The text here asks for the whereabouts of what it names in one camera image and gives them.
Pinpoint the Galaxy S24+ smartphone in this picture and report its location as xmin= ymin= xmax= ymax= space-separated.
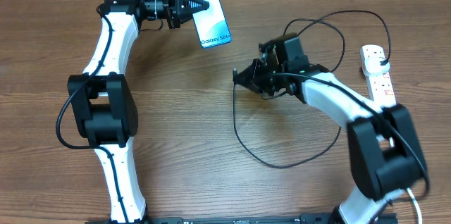
xmin=193 ymin=0 xmax=232 ymax=49

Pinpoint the black USB charger cable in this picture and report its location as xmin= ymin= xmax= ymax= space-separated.
xmin=232 ymin=9 xmax=393 ymax=169

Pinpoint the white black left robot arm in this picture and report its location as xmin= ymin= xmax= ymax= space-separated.
xmin=56 ymin=0 xmax=212 ymax=223

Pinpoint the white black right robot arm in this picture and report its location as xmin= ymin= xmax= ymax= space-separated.
xmin=233 ymin=33 xmax=428 ymax=223

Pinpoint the white charger plug adapter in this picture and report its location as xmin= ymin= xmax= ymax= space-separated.
xmin=362 ymin=56 xmax=390 ymax=77

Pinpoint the white power strip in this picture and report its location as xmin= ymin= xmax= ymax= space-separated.
xmin=360 ymin=44 xmax=397 ymax=107

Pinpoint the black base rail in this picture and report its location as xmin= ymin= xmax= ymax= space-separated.
xmin=84 ymin=211 xmax=399 ymax=224

